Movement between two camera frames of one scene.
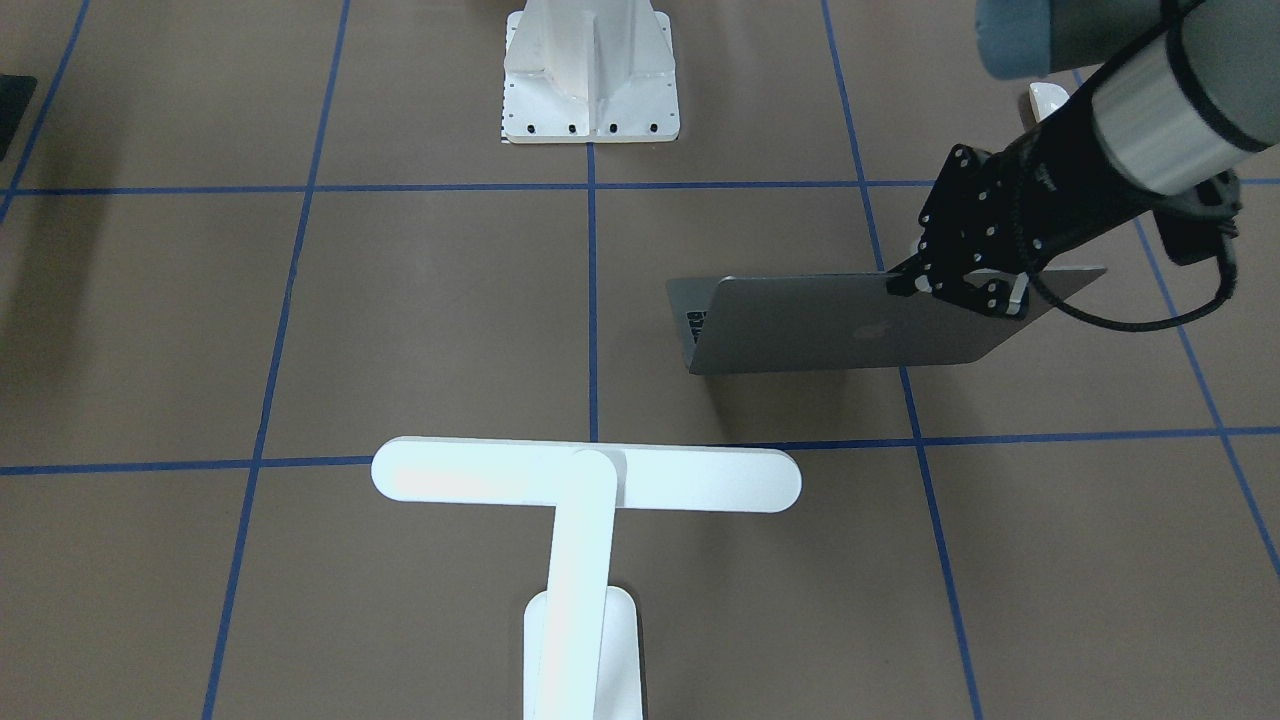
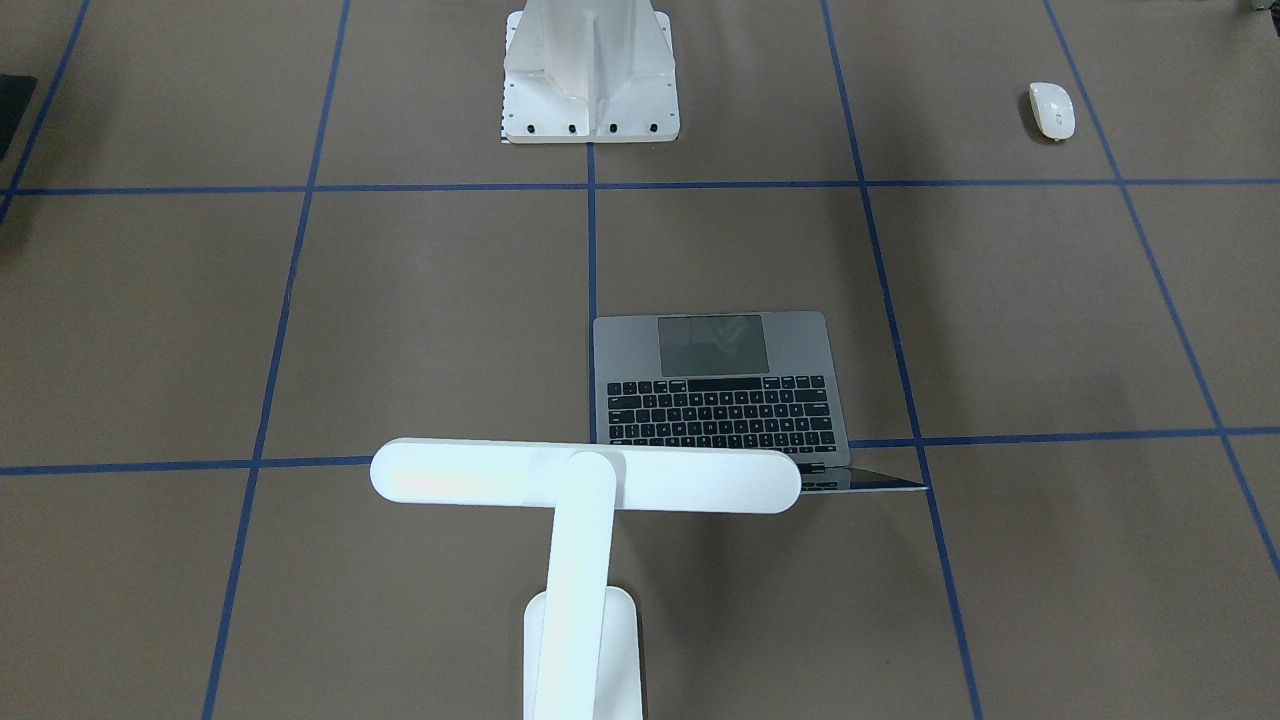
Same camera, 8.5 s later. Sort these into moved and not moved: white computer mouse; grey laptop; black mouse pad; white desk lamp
Moved: grey laptop
Not moved: white computer mouse; black mouse pad; white desk lamp
